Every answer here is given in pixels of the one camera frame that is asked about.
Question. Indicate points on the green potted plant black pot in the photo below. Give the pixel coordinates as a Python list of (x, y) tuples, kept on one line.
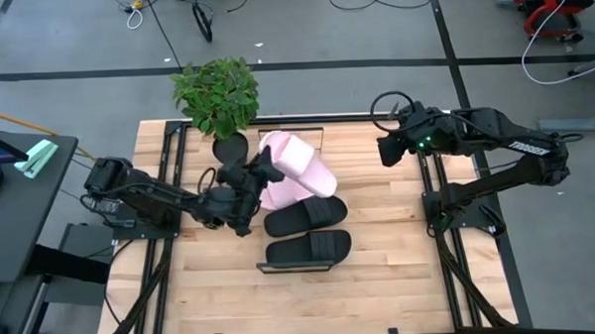
[(218, 98)]

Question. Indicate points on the black frame wooden shelf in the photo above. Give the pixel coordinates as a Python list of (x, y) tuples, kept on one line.
[(291, 267)]

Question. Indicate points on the small black angled bracket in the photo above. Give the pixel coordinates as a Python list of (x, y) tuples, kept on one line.
[(395, 110)]

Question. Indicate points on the black slide sandal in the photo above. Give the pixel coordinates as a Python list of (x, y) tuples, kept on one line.
[(289, 219), (290, 249)]

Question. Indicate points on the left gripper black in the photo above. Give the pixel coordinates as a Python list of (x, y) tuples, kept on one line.
[(241, 186)]

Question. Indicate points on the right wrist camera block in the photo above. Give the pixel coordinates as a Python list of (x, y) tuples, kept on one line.
[(388, 151)]

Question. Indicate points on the black power adapter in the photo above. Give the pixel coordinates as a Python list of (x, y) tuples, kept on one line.
[(105, 207)]

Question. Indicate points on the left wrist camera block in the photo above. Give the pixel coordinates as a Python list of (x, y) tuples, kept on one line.
[(242, 227)]

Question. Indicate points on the grey desk leg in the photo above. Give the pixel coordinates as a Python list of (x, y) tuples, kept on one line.
[(574, 124)]

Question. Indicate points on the black aluminium table frame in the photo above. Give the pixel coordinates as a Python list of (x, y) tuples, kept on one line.
[(355, 118)]

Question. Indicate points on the mint green stapler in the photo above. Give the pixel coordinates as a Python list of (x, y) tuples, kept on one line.
[(36, 157)]

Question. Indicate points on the pink slide sandal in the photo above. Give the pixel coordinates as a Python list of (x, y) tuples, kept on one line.
[(302, 164), (283, 197)]

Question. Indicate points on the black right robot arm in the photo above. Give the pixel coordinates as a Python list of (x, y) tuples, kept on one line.
[(499, 130)]

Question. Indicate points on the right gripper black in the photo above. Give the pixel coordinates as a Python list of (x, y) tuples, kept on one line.
[(427, 130)]

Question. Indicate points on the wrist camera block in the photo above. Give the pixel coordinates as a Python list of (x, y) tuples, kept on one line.
[(388, 151), (242, 227)]

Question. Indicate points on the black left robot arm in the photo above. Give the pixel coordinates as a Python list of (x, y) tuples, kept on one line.
[(154, 194)]

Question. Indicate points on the black desk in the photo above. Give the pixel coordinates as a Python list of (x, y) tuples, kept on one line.
[(12, 236)]

